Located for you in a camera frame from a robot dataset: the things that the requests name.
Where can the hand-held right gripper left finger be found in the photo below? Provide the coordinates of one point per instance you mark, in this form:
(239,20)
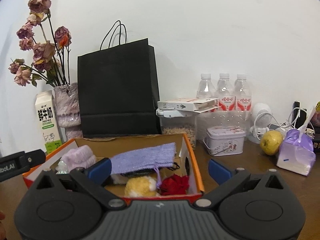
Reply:
(103,170)

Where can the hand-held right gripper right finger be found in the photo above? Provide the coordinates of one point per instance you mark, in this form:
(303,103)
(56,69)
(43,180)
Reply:
(217,171)

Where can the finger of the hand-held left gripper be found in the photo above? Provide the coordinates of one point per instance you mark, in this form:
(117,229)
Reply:
(35,157)

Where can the pink towel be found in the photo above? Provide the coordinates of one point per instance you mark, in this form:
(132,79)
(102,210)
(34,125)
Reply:
(78,157)

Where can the iridescent plastic bag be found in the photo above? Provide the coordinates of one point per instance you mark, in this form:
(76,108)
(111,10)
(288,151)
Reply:
(62,167)

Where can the red cardboard box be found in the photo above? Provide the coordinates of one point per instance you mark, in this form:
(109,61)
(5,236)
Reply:
(125,142)

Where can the white yellow plush toy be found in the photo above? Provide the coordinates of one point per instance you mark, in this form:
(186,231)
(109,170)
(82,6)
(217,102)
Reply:
(140,186)

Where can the red rose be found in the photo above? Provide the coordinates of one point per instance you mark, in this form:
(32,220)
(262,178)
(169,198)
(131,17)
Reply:
(175,185)

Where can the person's left hand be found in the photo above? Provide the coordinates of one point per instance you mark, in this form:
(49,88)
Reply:
(2,216)

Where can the pale tin box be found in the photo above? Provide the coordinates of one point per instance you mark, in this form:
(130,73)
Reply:
(223,142)

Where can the white green milk carton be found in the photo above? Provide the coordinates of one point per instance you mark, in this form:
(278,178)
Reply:
(47,122)

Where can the clear cereal container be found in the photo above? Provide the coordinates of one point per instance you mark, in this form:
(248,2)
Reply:
(177,130)

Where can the yellow apple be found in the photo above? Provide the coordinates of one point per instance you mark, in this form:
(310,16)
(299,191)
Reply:
(271,142)

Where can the purple mottled vase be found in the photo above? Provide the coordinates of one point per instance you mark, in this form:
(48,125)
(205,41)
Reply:
(67,105)

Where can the small white fan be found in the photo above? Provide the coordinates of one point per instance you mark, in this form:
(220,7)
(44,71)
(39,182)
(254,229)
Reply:
(261,115)

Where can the white flat carton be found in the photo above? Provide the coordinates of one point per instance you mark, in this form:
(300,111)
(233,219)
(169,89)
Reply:
(185,104)

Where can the black paper bag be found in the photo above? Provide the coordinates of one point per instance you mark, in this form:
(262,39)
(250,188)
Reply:
(117,92)

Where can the purple tissue pack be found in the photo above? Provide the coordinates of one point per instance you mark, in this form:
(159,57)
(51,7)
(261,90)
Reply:
(295,155)

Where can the black upright gadget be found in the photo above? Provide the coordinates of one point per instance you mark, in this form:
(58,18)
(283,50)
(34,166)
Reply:
(300,117)

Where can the small black box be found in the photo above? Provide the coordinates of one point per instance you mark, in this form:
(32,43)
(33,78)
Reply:
(317,143)

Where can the dried rose bouquet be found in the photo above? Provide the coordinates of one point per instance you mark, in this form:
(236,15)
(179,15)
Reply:
(41,51)

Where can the colourful snack packet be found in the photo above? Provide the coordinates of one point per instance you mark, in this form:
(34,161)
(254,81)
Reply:
(317,110)

